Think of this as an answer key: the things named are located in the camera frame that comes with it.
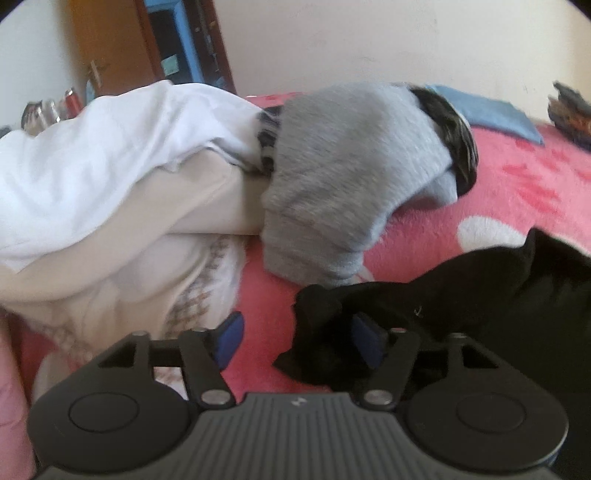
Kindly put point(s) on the black white plaid garment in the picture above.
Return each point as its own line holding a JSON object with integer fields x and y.
{"x": 455, "y": 134}

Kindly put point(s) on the folded light blue cloth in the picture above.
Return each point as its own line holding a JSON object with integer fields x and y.
{"x": 494, "y": 113}

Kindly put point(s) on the stack of folded dark clothes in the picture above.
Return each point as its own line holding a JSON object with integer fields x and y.
{"x": 572, "y": 115}

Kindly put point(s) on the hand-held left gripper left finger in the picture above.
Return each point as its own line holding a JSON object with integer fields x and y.
{"x": 231, "y": 336}

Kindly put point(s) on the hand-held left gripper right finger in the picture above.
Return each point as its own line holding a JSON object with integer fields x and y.
{"x": 367, "y": 340}

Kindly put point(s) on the red can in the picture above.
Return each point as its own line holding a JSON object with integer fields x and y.
{"x": 72, "y": 102}

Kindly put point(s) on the wooden door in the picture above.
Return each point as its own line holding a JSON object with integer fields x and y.
{"x": 106, "y": 37}

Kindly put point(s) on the pink floral blanket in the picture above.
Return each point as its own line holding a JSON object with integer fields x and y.
{"x": 508, "y": 184}

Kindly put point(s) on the houndstooth trimmed white garment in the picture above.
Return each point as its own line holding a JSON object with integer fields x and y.
{"x": 138, "y": 286}

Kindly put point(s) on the light pink quilt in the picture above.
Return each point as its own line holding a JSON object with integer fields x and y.
{"x": 14, "y": 406}

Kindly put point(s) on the glass jar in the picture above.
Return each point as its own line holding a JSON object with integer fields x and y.
{"x": 33, "y": 117}
{"x": 51, "y": 110}

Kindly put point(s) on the grey sweater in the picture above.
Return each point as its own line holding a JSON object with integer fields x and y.
{"x": 351, "y": 161}

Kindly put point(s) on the beige garment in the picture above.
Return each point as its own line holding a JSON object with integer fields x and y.
{"x": 184, "y": 203}

